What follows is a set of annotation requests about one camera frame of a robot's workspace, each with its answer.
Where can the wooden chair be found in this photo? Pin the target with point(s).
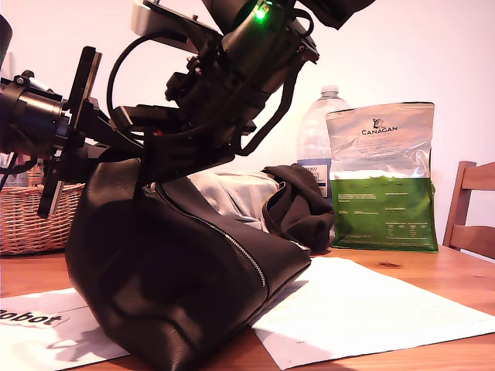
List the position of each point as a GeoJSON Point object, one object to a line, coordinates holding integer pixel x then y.
{"type": "Point", "coordinates": [460, 201]}

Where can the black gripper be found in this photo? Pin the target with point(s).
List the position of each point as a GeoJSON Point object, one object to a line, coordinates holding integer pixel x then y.
{"type": "Point", "coordinates": [209, 92]}
{"type": "Point", "coordinates": [33, 112]}

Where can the dark brown grey-lined hoodie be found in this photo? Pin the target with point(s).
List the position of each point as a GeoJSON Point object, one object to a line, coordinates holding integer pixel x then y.
{"type": "Point", "coordinates": [301, 208]}

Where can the large clear water bottle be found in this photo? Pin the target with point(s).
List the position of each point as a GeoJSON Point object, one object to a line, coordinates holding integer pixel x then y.
{"type": "Point", "coordinates": [313, 131]}

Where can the white printed paper sheet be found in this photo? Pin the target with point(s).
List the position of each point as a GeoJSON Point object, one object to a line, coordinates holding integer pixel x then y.
{"type": "Point", "coordinates": [367, 309]}

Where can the wicker basket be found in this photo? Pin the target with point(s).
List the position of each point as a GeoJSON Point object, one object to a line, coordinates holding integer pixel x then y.
{"type": "Point", "coordinates": [31, 224]}

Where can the green silver pet food bag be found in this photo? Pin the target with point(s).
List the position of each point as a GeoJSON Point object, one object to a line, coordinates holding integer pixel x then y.
{"type": "Point", "coordinates": [383, 216]}

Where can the black leather zip bag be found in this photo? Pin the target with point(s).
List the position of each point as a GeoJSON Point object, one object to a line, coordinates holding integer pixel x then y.
{"type": "Point", "coordinates": [154, 270]}

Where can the white LeRobot text sticker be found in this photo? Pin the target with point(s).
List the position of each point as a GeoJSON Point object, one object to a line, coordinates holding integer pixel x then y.
{"type": "Point", "coordinates": [35, 320]}

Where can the arm wrist camera box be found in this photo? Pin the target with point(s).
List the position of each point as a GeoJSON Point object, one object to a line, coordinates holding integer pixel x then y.
{"type": "Point", "coordinates": [143, 19]}
{"type": "Point", "coordinates": [40, 84]}

